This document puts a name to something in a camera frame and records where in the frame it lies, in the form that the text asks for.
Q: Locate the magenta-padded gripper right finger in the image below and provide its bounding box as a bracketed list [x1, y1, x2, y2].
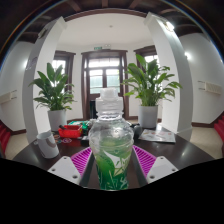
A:
[129, 144, 179, 188]

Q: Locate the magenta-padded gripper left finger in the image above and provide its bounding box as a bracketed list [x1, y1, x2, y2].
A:
[47, 147, 98, 188]

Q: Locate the clear bottle with green label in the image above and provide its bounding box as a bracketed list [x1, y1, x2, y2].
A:
[88, 87, 135, 192]

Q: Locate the printed paper leaflet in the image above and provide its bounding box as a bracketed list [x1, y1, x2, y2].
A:
[138, 128, 177, 144]

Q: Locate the red box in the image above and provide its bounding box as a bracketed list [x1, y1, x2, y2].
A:
[58, 124, 84, 139]

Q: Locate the dark grey rounded device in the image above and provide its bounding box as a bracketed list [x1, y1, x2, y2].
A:
[132, 123, 144, 139]

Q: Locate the white mug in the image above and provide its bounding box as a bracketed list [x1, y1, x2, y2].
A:
[35, 130, 60, 160]

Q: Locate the green box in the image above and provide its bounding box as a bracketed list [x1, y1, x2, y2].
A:
[75, 120, 90, 131]

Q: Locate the green plant in white pot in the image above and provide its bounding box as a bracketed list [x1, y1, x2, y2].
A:
[121, 53, 183, 129]
[29, 62, 76, 133]

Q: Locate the brown glazed double door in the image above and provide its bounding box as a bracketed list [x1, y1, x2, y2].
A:
[80, 49, 129, 121]

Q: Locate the brown framed window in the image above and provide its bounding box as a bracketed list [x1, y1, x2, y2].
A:
[53, 50, 76, 93]
[133, 45, 159, 68]

